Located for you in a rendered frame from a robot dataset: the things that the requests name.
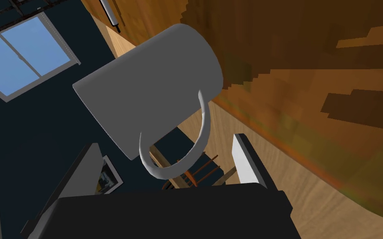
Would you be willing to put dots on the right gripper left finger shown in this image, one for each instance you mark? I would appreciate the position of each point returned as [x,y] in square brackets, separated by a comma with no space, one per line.
[82,176]

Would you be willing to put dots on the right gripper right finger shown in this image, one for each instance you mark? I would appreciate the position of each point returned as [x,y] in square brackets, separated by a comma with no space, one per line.
[244,166]

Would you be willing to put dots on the white framed picture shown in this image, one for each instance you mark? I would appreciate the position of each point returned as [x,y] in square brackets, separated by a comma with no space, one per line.
[107,179]

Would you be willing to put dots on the brown wooden chair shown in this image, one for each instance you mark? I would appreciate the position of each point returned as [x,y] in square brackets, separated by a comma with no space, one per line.
[194,174]

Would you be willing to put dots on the brown wooden table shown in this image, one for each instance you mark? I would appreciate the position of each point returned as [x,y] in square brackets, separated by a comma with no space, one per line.
[311,99]

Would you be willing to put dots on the grey mug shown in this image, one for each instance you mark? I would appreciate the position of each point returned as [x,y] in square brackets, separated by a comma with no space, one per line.
[151,83]

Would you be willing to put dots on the white framed window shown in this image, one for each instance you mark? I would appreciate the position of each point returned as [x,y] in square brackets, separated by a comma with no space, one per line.
[28,56]

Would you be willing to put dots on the grey rod with black tip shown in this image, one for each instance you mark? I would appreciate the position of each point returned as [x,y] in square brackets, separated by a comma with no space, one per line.
[111,15]

